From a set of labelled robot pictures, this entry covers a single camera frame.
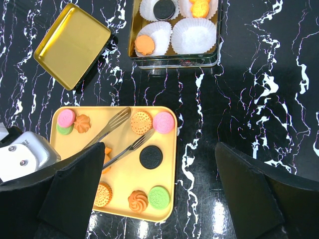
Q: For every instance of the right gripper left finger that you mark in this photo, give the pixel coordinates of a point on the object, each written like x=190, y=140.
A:
x=54, y=201

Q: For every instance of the gold cookie tin box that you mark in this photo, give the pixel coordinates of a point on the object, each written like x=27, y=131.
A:
x=171, y=59

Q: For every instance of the round tan biscuit bottom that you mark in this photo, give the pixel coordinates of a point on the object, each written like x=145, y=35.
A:
x=103, y=195

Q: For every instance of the pink cookie left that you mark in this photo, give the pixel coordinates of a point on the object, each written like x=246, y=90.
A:
x=66, y=118

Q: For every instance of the green cookie right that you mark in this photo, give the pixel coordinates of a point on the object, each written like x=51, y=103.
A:
x=159, y=197

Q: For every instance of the yellow pineapple cookie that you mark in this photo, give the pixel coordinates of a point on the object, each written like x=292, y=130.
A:
x=199, y=8
x=106, y=159

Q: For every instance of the orange swirl cookie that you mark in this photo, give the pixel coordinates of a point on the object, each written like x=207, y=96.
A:
x=144, y=45
x=138, y=201
x=82, y=123

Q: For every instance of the black sandwich cookie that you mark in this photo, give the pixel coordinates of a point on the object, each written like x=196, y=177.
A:
x=151, y=157
x=164, y=9

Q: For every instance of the white paper cup back-right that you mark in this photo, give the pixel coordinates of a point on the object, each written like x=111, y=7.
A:
x=185, y=6

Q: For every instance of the white paper cup back-left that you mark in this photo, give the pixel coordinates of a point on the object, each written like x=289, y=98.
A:
x=146, y=10

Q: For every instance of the round tan biscuit top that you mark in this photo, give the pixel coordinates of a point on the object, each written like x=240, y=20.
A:
x=141, y=122

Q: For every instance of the metal tongs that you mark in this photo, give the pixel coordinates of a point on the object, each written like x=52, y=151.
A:
x=112, y=126

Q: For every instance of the round tan biscuit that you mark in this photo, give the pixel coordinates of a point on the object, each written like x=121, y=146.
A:
x=103, y=195
x=141, y=122

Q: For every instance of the green cookie left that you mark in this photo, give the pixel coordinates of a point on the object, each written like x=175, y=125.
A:
x=64, y=130

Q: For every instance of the white paper cup front-right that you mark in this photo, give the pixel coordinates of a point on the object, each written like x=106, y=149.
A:
x=193, y=36

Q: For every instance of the green cookie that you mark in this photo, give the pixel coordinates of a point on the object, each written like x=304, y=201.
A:
x=64, y=130
x=159, y=197

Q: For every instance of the pink cookie right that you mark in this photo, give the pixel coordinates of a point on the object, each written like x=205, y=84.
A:
x=163, y=122

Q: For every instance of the yellow plastic tray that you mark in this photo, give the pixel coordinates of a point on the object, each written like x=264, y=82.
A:
x=127, y=174

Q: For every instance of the pink cookie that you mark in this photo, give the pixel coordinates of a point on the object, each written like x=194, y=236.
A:
x=66, y=118
x=163, y=122

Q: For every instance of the gold tin lid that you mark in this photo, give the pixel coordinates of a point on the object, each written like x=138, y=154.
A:
x=71, y=46

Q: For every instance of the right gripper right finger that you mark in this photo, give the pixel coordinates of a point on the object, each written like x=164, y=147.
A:
x=266, y=202

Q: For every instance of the white paper cup front-left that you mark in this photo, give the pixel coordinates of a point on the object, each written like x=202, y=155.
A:
x=160, y=32

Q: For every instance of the orange swirl cookie bottom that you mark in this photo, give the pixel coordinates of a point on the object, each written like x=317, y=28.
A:
x=138, y=201

